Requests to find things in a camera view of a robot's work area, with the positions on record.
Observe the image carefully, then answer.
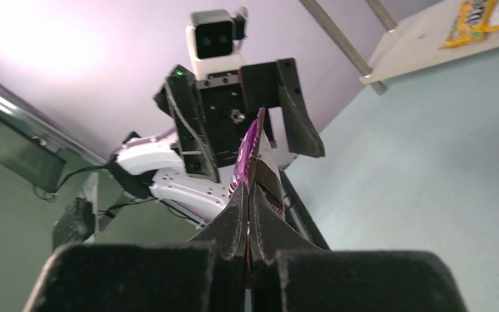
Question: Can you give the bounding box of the black keyboard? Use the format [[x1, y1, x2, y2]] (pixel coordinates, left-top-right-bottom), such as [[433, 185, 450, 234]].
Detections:
[[52, 197, 96, 250]]

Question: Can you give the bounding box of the purple M&M bag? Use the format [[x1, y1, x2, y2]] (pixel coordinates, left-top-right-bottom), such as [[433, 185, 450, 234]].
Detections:
[[228, 107, 285, 220]]

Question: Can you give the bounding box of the yellow M&M bag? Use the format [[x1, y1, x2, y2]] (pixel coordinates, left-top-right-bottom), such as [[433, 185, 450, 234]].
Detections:
[[439, 0, 497, 49]]

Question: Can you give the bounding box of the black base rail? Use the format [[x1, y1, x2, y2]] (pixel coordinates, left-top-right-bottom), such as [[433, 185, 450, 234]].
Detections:
[[279, 170, 331, 250]]

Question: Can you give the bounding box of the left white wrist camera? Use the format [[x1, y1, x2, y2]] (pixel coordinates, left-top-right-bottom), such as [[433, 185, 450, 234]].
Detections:
[[185, 6, 248, 81]]

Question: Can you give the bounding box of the white two-tier metal shelf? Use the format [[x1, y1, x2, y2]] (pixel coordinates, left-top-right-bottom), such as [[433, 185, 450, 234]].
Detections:
[[302, 1, 499, 95]]

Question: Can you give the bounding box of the dark wall monitor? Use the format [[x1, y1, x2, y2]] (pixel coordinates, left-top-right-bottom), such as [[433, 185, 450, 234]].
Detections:
[[0, 117, 66, 193]]

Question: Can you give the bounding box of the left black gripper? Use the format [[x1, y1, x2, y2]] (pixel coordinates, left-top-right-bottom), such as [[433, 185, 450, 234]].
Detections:
[[153, 58, 325, 183]]

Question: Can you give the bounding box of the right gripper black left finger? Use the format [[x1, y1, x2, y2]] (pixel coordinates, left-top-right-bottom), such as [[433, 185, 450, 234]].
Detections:
[[24, 184, 248, 311]]

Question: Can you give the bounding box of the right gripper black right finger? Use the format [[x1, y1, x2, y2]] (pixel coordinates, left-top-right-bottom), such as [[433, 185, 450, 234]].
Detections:
[[248, 185, 467, 311]]

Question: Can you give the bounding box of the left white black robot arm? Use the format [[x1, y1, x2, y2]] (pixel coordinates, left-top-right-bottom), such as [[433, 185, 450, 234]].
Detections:
[[107, 58, 325, 222]]

